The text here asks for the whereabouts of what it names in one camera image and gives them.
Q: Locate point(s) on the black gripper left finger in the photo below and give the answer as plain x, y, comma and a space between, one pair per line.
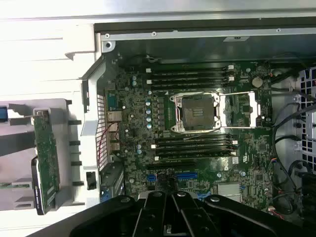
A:
150, 214

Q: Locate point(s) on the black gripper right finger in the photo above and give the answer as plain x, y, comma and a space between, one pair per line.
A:
195, 217

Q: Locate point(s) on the blue expansion slot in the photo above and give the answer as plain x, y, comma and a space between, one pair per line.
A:
186, 176

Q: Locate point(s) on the silver chipset heatsink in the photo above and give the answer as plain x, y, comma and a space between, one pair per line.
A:
229, 191

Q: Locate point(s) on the CPU socket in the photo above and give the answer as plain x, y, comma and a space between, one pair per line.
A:
197, 111

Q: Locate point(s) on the green motherboard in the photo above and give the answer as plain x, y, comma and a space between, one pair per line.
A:
138, 103

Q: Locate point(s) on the grey parts rack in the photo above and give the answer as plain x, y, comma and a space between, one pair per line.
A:
64, 138

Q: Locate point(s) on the silver socket cover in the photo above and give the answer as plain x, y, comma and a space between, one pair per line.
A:
253, 108

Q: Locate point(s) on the silver coin battery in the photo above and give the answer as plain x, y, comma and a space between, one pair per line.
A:
256, 81

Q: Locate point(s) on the metal disk bay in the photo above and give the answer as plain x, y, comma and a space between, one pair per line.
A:
308, 98

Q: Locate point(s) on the grey open PC case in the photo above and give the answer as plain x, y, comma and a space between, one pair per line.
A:
222, 49

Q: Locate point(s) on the hard disk with blue carrier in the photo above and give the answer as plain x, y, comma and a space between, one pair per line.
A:
3, 113

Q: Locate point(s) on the small case wall sticker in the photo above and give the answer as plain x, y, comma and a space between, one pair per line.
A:
235, 39

